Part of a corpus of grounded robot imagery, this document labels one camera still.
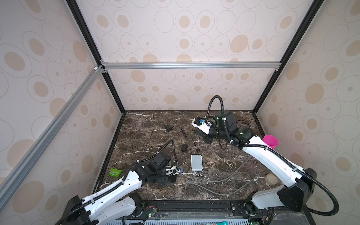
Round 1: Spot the green snack packet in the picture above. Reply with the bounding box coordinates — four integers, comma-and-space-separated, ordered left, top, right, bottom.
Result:
109, 168, 122, 178

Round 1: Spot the black coiled cable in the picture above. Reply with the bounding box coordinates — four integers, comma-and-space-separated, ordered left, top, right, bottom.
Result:
234, 119, 254, 133

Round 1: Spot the black power adapter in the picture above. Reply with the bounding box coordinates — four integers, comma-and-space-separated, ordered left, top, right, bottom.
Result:
181, 144, 188, 152
165, 124, 173, 132

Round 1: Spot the silver horizontal aluminium bar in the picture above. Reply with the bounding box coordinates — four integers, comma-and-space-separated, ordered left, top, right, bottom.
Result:
103, 61, 281, 69

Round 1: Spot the pink plastic goblet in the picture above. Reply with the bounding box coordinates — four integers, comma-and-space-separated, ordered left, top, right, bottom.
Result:
262, 135, 279, 149

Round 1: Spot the black vertical frame post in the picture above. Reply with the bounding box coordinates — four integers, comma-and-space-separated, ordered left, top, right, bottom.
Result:
252, 0, 325, 115
66, 0, 126, 114

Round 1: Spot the grey cable on table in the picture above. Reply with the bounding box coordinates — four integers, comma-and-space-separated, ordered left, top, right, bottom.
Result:
179, 156, 259, 197

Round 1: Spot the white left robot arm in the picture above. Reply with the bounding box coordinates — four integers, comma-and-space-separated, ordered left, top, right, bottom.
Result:
55, 139, 179, 225

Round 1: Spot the silver diagonal aluminium bar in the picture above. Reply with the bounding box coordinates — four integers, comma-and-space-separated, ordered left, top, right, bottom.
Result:
1, 65, 103, 211

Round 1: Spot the black vertical frame post left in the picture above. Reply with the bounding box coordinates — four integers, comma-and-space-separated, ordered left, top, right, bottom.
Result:
66, 0, 126, 114

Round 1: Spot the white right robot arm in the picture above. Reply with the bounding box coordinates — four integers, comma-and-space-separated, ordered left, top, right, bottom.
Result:
191, 95, 339, 216

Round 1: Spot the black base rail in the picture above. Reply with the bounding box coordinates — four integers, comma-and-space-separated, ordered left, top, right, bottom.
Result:
140, 200, 250, 217

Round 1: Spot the black vertical frame post right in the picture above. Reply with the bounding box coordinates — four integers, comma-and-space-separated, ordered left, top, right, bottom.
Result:
252, 0, 325, 115

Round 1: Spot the black bundled adapter cable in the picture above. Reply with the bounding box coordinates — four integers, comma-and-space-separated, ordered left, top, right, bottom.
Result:
171, 125, 202, 152

